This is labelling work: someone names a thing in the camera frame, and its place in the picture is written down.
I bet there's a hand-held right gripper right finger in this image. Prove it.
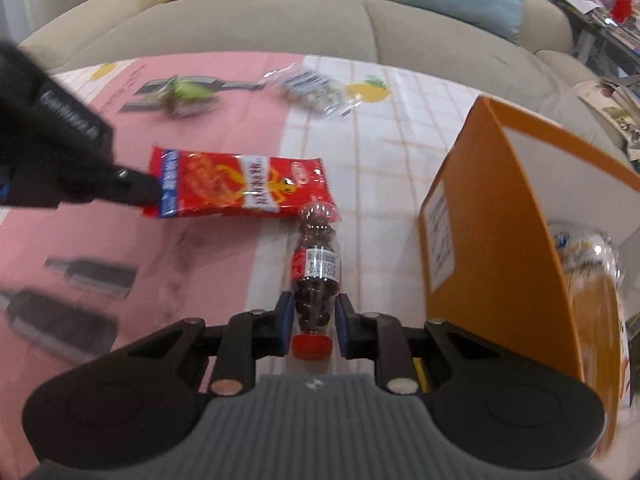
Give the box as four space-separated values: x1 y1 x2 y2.
335 292 507 394

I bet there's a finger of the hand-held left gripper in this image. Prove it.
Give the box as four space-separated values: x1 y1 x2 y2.
91 163 164 208

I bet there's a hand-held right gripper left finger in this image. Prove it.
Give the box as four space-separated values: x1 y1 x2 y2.
125 290 296 397

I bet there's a small bottle of chocolate beans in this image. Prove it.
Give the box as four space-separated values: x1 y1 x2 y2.
287 200 344 361

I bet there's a red snack packet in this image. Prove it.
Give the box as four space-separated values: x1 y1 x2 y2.
141 145 326 221

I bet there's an orange cardboard box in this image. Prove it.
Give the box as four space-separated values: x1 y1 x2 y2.
417 95 640 461

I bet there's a clear snack bag blue logo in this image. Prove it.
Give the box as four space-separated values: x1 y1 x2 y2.
547 220 626 292

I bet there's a green snack packet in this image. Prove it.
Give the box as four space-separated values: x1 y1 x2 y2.
159 75 222 119

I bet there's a pink checked printed tablecloth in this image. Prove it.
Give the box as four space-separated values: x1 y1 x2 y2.
0 51 506 461

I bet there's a beige sofa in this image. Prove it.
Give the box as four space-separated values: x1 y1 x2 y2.
17 0 640 173

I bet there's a clear packet white label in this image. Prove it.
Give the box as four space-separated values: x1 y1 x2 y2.
260 62 367 119

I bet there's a stack of magazines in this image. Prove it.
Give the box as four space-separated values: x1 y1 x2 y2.
572 76 640 162

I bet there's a grey desk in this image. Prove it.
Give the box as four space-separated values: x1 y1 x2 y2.
575 10 640 68

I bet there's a cluttered desk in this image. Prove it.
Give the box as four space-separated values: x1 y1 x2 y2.
550 0 640 52

